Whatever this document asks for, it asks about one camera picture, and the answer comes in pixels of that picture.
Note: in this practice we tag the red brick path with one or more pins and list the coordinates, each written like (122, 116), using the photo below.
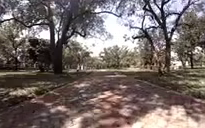
(106, 103)

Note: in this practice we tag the large dark-trunked tree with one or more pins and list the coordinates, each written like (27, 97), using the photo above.
(57, 56)

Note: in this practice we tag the large branching tree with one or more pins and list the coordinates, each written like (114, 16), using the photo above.
(167, 53)

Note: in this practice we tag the pale stone kerb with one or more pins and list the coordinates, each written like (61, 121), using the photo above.
(170, 90)

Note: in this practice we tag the grass verge with leaves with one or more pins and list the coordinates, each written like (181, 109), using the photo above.
(20, 85)

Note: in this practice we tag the grass lawn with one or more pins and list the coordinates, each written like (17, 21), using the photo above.
(190, 81)

